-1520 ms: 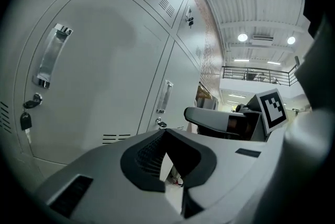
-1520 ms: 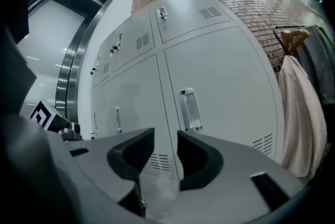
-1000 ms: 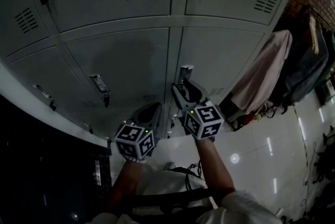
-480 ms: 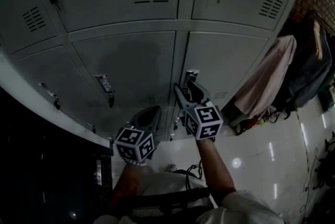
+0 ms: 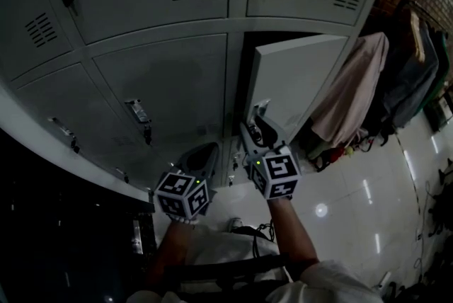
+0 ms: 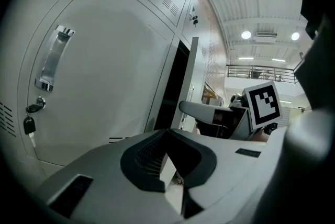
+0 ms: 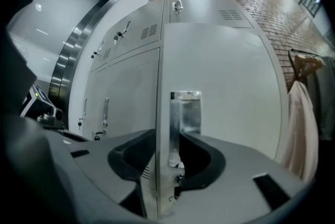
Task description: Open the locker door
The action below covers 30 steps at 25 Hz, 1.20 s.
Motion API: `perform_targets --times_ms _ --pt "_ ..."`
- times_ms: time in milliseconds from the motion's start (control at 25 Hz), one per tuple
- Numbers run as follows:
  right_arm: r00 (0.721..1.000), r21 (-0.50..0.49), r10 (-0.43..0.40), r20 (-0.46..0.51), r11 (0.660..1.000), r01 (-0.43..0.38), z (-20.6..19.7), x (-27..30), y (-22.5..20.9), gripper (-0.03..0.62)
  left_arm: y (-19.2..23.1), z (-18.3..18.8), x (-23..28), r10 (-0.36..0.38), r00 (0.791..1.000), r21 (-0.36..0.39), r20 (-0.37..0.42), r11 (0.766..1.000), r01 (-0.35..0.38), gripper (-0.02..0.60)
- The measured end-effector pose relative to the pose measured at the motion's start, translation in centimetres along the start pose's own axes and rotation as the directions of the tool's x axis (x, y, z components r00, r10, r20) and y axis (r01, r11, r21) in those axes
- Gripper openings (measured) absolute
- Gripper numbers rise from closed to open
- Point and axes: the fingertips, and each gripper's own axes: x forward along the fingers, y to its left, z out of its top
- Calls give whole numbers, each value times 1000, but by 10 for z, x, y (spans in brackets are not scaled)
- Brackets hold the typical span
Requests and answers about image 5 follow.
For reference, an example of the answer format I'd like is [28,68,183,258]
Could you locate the black tangled floor cable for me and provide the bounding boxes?
[412,181,453,281]

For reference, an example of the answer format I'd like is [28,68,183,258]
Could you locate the person's white shirt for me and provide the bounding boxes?
[125,229,385,303]

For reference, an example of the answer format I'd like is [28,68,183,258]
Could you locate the grey metal locker cabinet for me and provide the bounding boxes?
[0,0,396,205]

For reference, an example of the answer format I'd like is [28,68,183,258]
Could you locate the black harness cable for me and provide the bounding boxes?
[229,219,280,258]

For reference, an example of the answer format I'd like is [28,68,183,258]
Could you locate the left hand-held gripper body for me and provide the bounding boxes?
[153,168,217,222]

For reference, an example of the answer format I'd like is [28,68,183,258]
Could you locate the gray hanging garment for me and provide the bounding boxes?
[381,21,440,130]

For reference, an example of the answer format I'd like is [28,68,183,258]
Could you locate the green hanging garment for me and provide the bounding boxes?
[420,32,453,113]

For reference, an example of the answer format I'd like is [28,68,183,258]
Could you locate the person's left hand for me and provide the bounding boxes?
[169,217,200,227]

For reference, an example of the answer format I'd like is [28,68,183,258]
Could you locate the person's left forearm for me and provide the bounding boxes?
[147,219,201,290]

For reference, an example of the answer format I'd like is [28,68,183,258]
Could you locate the grey locker door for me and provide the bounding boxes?
[243,33,351,139]

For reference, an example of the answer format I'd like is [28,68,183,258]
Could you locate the person's right forearm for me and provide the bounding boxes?
[267,197,321,273]

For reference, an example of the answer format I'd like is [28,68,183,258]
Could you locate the beige hanging coat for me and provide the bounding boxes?
[310,31,390,151]

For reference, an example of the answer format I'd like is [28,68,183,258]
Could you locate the person's white shoe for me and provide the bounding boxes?
[226,217,244,234]

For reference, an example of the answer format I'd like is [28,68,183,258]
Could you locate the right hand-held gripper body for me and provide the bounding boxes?
[245,142,302,201]

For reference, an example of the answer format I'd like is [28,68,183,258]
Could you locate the black chest harness strap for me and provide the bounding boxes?
[163,252,292,290]

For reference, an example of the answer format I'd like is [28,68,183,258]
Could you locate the dark olive garment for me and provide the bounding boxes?
[300,117,321,161]

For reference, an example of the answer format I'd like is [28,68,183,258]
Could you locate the tan hanging garment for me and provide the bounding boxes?
[409,9,428,62]

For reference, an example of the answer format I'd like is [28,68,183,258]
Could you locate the red fabric item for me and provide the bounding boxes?
[316,145,346,171]

